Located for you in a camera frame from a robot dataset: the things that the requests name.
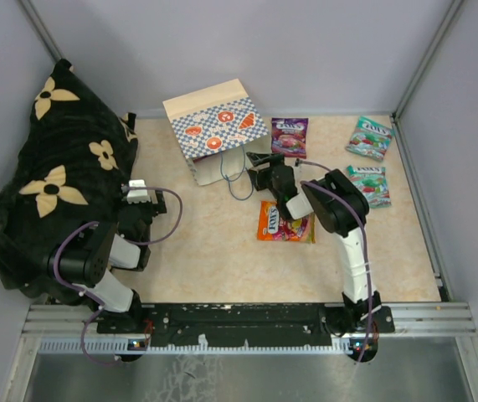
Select purple candy bag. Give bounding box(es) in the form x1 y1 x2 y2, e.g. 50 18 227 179
271 117 309 158

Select orange Fox's candy bag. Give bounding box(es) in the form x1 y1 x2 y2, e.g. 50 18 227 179
257 201 316 244

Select checkered paper bag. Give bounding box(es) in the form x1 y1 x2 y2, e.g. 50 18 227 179
163 79 271 186

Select teal mint cherry candy bag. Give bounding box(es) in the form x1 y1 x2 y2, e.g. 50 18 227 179
347 166 392 209

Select teal Fox's mint candy bag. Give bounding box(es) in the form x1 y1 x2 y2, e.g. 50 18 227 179
345 116 394 162

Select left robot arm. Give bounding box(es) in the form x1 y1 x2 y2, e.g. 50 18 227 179
41 190 167 333

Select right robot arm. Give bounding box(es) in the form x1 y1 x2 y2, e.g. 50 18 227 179
246 152 382 332

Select black floral pillow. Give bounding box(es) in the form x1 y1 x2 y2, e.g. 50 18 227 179
0 59 138 304

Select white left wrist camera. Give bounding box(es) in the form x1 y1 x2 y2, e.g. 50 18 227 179
121 179 152 204

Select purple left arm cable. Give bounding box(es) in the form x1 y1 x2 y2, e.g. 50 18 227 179
52 186 183 367

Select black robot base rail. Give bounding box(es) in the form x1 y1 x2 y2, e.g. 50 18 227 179
96 302 367 348

